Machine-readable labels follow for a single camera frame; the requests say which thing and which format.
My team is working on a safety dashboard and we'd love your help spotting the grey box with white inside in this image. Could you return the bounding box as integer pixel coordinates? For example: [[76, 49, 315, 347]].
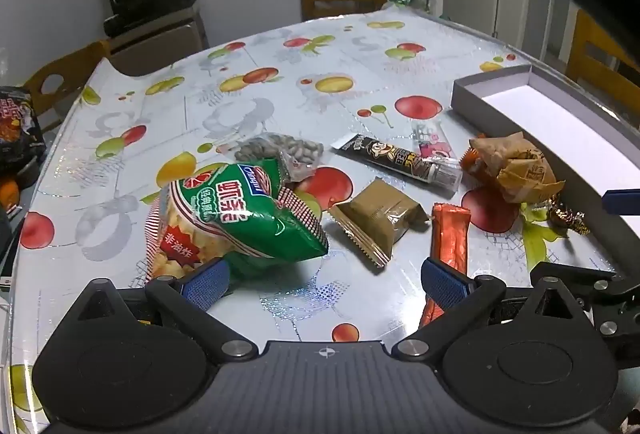
[[451, 64, 640, 275]]

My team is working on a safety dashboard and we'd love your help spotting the small black pot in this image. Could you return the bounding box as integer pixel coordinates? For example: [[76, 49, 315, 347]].
[[103, 13, 132, 38]]

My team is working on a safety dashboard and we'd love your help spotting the black red noodle packet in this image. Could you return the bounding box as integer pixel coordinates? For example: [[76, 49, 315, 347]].
[[0, 86, 47, 166]]

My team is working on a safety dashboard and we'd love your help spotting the fruit print tablecloth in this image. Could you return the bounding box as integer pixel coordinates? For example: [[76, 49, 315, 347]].
[[10, 10, 640, 434]]

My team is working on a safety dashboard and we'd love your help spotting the green shrimp chips bag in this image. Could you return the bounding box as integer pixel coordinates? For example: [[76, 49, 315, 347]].
[[145, 158, 329, 287]]

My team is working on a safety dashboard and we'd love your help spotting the black tube snack packet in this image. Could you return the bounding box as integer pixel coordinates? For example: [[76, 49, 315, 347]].
[[331, 134, 463, 191]]

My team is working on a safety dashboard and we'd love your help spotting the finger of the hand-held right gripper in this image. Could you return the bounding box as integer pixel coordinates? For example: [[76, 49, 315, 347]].
[[529, 260, 640, 367], [602, 189, 640, 216]]

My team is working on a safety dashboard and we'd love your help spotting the clear pink lollipop packet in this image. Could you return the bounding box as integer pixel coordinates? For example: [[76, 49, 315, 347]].
[[410, 119, 458, 165]]

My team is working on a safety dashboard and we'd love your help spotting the gold chocolate candy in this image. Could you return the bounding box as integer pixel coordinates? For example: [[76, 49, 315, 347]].
[[547, 198, 592, 236]]

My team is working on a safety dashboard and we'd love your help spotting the clear peanut packet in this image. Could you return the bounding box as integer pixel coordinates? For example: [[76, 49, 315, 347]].
[[234, 133, 326, 186]]

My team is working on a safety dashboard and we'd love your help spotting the orange sausage stick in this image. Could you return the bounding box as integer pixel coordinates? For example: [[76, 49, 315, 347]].
[[419, 203, 472, 327]]

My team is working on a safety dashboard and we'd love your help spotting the tan pastry packet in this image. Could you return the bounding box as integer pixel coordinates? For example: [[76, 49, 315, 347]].
[[469, 131, 566, 206]]

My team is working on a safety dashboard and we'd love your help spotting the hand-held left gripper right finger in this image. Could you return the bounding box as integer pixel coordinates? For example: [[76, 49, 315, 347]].
[[392, 258, 591, 360]]

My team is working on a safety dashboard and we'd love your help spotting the grey cabinet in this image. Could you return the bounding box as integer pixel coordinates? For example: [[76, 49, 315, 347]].
[[107, 9, 208, 77]]

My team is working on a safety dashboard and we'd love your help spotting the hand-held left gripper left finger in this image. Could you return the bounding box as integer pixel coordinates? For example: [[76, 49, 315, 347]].
[[65, 258, 257, 361]]

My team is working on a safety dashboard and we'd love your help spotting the orange round fruit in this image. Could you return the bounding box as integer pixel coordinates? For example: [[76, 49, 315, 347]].
[[0, 179, 21, 211]]

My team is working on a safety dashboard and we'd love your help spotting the orange snack packet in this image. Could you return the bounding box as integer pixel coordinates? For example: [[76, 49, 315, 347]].
[[460, 148, 483, 176]]

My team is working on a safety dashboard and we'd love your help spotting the olive brown snack packet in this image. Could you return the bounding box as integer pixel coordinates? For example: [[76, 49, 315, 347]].
[[327, 178, 432, 271]]

